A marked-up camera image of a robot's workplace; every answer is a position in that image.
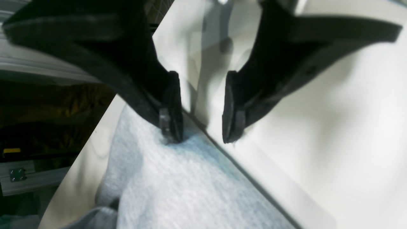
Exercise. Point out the grey T-shirt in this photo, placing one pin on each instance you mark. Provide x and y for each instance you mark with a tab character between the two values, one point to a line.
152	184

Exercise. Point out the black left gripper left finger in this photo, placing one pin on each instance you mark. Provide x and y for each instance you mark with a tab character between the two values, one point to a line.
112	41

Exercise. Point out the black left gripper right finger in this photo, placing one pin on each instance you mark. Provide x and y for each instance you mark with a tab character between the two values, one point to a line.
297	40

